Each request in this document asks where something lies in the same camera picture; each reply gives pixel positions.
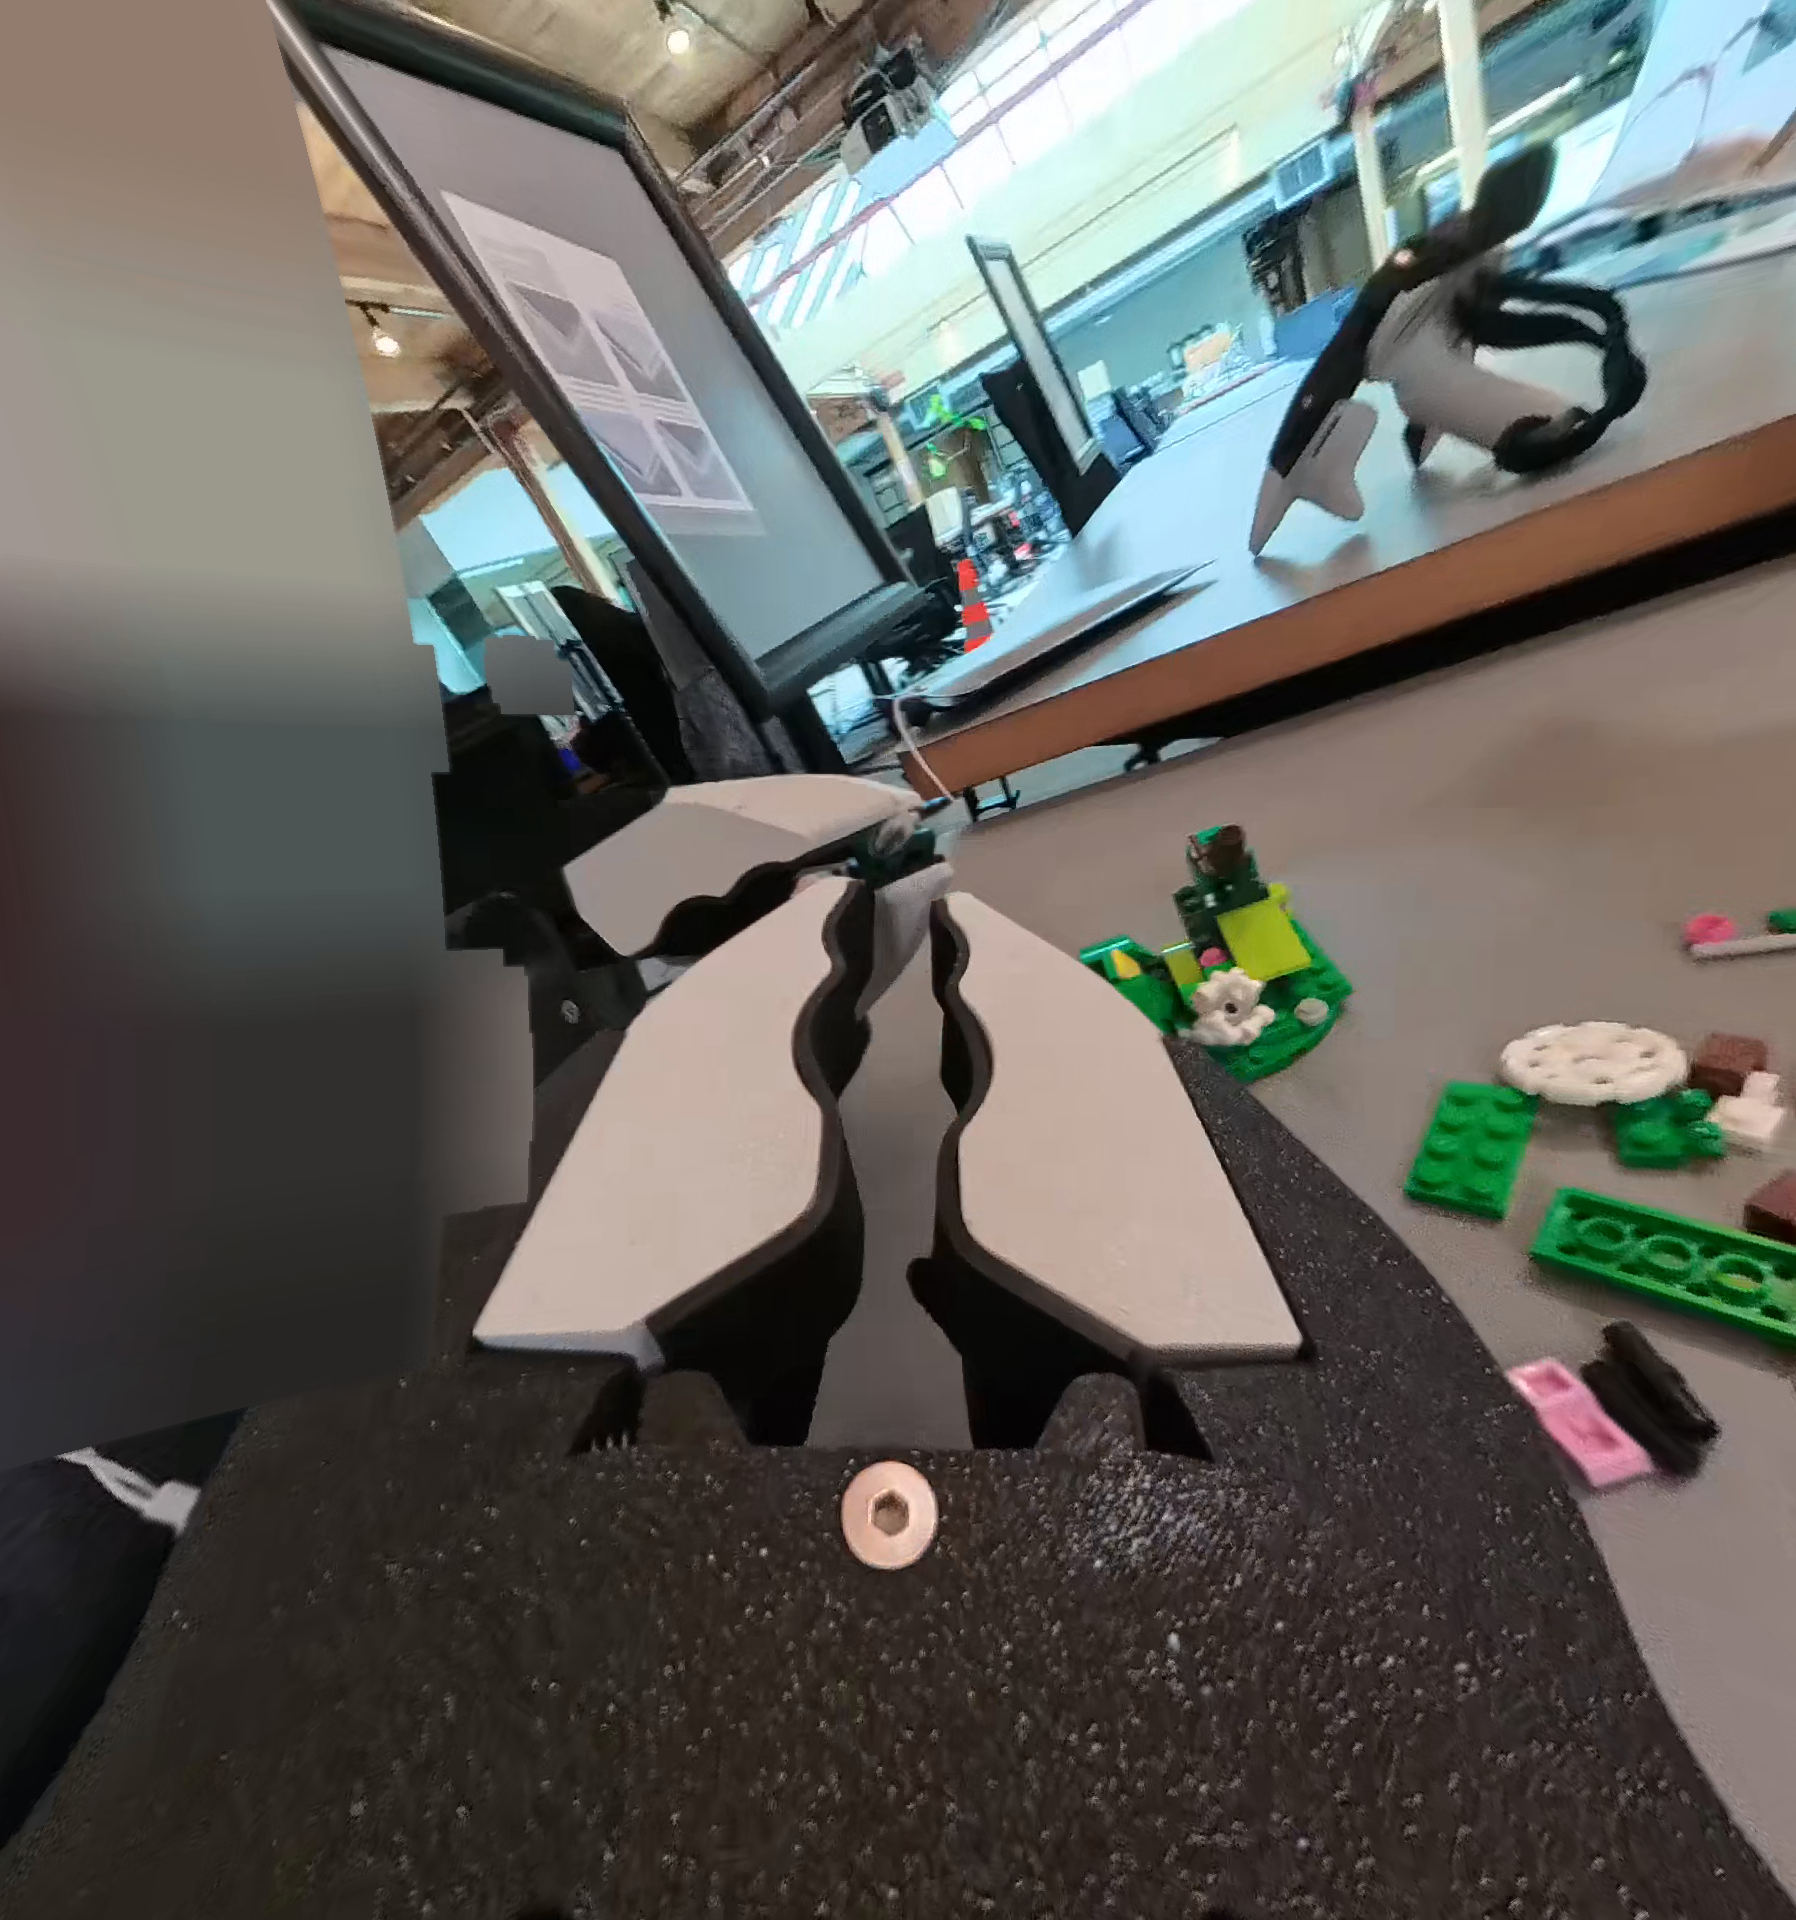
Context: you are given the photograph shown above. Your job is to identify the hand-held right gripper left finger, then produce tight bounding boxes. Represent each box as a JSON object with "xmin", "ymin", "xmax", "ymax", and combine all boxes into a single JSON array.
[{"xmin": 470, "ymin": 874, "xmax": 874, "ymax": 1442}]

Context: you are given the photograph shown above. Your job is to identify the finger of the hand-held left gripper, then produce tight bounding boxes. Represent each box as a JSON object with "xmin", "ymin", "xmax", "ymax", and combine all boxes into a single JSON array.
[
  {"xmin": 853, "ymin": 867, "xmax": 955, "ymax": 1023},
  {"xmin": 559, "ymin": 775, "xmax": 920, "ymax": 963}
]

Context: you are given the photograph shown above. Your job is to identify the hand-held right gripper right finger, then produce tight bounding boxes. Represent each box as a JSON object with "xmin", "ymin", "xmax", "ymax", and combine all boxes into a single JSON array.
[{"xmin": 911, "ymin": 896, "xmax": 1308, "ymax": 1449}]

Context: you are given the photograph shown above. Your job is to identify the green partly built lego model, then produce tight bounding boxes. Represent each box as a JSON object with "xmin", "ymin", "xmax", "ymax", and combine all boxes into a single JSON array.
[{"xmin": 1080, "ymin": 822, "xmax": 1354, "ymax": 1084}]

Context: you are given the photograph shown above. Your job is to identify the green studded lego plate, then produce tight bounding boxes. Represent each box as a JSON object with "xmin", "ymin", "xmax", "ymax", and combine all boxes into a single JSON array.
[{"xmin": 1404, "ymin": 1081, "xmax": 1542, "ymax": 1218}]

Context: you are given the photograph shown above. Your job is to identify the white round lego plate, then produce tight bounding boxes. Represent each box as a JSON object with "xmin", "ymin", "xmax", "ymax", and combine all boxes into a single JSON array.
[{"xmin": 1498, "ymin": 1020, "xmax": 1690, "ymax": 1110}]

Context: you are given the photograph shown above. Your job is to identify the pink lego plate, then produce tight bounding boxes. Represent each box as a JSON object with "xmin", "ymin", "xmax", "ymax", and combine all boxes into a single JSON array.
[{"xmin": 1506, "ymin": 1356, "xmax": 1650, "ymax": 1493}]

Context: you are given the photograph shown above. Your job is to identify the green lego plate with holes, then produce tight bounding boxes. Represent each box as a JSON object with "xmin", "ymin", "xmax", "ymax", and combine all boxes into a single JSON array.
[{"xmin": 1531, "ymin": 1187, "xmax": 1796, "ymax": 1362}]

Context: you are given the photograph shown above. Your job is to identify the black lego piece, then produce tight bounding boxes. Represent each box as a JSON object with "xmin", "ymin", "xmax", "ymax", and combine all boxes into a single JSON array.
[{"xmin": 1581, "ymin": 1318, "xmax": 1724, "ymax": 1481}]

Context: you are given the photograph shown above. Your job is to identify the grey closed laptop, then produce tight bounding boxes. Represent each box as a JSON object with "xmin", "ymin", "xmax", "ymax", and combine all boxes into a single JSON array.
[{"xmin": 921, "ymin": 561, "xmax": 1218, "ymax": 706}]

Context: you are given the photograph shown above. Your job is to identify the grey display board on stand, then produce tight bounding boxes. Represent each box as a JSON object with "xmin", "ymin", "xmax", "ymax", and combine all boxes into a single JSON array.
[{"xmin": 275, "ymin": 0, "xmax": 961, "ymax": 782}]

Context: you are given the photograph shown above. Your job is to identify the printed paper sheet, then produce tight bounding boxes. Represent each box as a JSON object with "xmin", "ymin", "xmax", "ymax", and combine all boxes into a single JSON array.
[{"xmin": 439, "ymin": 188, "xmax": 765, "ymax": 537}]

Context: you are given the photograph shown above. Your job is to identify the distant display board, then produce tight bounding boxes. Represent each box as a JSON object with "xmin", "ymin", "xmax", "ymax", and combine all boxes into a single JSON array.
[{"xmin": 966, "ymin": 235, "xmax": 1128, "ymax": 534}]

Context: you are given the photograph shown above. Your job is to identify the black ceiling projector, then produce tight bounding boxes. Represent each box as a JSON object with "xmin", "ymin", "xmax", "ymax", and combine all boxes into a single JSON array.
[{"xmin": 835, "ymin": 45, "xmax": 935, "ymax": 171}]

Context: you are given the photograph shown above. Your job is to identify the person's black pants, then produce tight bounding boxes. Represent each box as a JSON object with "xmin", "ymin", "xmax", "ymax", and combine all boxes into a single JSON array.
[{"xmin": 0, "ymin": 1407, "xmax": 248, "ymax": 1920}]

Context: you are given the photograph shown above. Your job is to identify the spare hand-held gripper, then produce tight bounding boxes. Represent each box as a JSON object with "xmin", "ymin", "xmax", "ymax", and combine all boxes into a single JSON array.
[{"xmin": 1247, "ymin": 142, "xmax": 1650, "ymax": 561}]

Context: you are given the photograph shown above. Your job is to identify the grey table with wooden edge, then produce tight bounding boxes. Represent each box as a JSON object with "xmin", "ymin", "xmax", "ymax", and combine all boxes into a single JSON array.
[{"xmin": 898, "ymin": 255, "xmax": 1796, "ymax": 819}]

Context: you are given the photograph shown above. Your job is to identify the white cable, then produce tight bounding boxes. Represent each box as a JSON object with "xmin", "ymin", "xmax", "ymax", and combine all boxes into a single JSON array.
[{"xmin": 895, "ymin": 696, "xmax": 962, "ymax": 800}]

